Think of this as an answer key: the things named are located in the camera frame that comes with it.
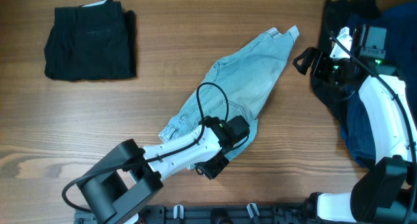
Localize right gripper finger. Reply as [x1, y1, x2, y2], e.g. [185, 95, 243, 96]
[293, 57, 312, 75]
[293, 47, 318, 63]

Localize light blue denim shorts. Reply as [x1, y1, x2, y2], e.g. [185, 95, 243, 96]
[159, 26, 299, 161]

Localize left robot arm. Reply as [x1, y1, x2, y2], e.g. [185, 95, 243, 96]
[77, 115, 250, 223]

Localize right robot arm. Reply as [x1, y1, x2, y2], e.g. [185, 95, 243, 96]
[293, 25, 416, 223]

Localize black garment under pile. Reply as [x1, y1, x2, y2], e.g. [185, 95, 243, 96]
[311, 0, 381, 125]

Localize dark blue garment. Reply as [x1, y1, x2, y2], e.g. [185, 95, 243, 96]
[341, 1, 416, 168]

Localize folded black shorts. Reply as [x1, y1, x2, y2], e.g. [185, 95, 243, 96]
[44, 0, 137, 81]

